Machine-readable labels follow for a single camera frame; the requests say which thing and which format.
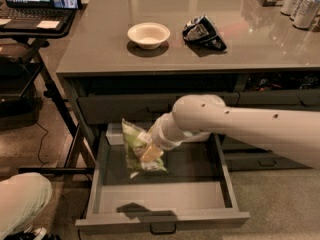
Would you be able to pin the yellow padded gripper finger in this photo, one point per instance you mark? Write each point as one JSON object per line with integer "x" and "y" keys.
{"x": 151, "y": 153}

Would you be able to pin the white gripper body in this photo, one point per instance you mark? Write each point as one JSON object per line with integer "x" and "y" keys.
{"x": 159, "y": 136}

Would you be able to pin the green jalapeno chip bag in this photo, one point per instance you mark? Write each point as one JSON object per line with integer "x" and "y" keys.
{"x": 135, "y": 141}

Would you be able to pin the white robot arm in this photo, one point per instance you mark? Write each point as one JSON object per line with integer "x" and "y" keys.
{"x": 292, "y": 134}

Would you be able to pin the grey top left drawer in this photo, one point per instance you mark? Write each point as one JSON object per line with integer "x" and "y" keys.
{"x": 103, "y": 109}

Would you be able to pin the open grey middle drawer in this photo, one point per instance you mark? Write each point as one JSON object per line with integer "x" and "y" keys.
{"x": 194, "y": 193}

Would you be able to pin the grey middle right drawer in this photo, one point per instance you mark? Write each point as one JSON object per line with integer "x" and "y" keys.
{"x": 232, "y": 144}

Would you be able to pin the grey bottom right drawer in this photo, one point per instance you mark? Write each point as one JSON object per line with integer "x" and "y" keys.
{"x": 242, "y": 161}

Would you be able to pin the black crumpled chip bag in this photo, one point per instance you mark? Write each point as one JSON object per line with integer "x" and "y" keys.
{"x": 202, "y": 31}

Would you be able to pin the grey top right drawer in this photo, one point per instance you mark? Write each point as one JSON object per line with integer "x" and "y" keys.
{"x": 304, "y": 97}

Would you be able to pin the white can middle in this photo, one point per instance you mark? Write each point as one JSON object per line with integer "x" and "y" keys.
{"x": 300, "y": 4}

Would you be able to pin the white paper bowl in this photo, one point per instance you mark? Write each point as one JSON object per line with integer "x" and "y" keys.
{"x": 148, "y": 35}

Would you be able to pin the person's leg beige trousers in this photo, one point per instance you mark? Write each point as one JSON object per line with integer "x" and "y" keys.
{"x": 22, "y": 198}

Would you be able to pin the black and white shoe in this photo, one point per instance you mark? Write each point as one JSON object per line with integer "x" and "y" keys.
{"x": 38, "y": 234}

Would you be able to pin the black smartphone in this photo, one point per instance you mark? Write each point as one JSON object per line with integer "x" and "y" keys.
{"x": 66, "y": 4}

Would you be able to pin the black laptop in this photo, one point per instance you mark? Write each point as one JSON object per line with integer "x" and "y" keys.
{"x": 33, "y": 16}

